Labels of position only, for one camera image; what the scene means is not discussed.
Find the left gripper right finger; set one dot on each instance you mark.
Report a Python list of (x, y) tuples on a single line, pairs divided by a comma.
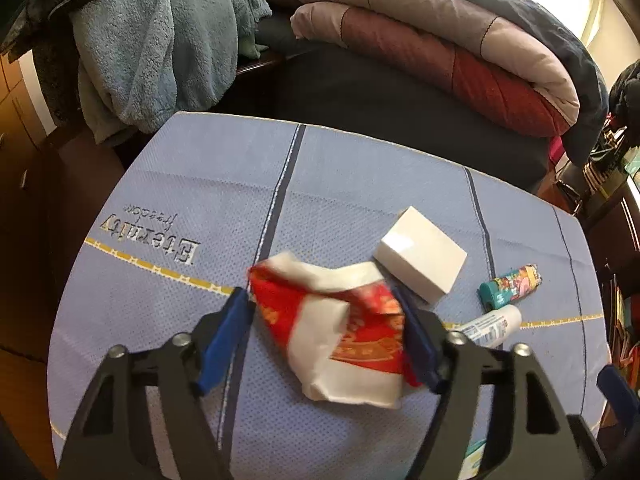
[(503, 396)]

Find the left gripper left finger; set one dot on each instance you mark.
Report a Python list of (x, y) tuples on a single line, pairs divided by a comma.
[(111, 436)]

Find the white cardboard box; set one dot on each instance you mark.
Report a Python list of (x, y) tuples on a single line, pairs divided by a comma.
[(419, 255)]

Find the colourful cartoon tube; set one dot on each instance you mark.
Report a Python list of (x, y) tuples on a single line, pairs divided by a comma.
[(517, 284)]

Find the dark navy mattress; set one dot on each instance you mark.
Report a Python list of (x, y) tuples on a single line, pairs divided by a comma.
[(326, 85)]

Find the teal fleece blanket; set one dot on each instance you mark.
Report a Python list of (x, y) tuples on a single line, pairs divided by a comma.
[(141, 61)]

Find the blue woven table cloth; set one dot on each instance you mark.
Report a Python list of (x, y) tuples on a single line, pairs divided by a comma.
[(212, 196)]

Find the pink red folded quilt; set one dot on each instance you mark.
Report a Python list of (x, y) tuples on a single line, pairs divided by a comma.
[(488, 63)]

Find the red white wrapper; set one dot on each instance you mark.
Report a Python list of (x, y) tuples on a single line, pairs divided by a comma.
[(341, 330)]

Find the white glue stick pink cap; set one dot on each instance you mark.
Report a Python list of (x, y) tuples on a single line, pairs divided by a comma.
[(492, 329)]

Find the wet wipes pack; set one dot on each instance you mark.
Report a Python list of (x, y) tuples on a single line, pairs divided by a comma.
[(473, 458)]

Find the dark wooden desk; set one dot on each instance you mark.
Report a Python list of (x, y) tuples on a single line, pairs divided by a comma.
[(610, 220)]

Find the wooden cabinet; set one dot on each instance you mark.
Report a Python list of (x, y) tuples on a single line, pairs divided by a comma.
[(25, 122)]

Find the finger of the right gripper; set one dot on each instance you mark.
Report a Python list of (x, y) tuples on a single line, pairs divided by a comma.
[(621, 398)]

